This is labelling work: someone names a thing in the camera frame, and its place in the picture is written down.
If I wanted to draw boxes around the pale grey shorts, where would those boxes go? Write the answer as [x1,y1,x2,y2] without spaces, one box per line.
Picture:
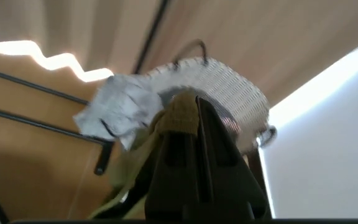
[72,73,164,151]

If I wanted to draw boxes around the green printed t-shirt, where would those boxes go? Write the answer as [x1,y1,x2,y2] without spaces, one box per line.
[87,90,200,220]

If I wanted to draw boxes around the white laundry basket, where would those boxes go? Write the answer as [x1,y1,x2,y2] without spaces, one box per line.
[141,39,278,155]

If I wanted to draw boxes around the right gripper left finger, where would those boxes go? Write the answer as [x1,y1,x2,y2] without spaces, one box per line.
[144,132,214,220]

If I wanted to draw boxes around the black clothes rack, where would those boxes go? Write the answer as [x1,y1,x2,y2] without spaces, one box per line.
[0,0,171,176]

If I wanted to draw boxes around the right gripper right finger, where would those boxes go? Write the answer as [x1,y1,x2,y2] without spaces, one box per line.
[195,95,269,220]

